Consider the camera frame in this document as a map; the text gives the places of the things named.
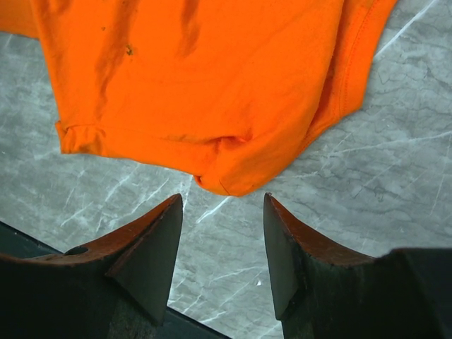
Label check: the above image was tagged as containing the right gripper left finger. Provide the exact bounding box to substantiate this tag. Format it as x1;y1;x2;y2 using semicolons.
1;194;183;338

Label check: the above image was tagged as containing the orange t shirt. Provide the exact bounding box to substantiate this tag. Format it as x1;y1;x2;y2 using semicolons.
1;0;395;196

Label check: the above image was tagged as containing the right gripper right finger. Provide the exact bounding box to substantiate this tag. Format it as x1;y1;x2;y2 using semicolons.
263;194;451;338

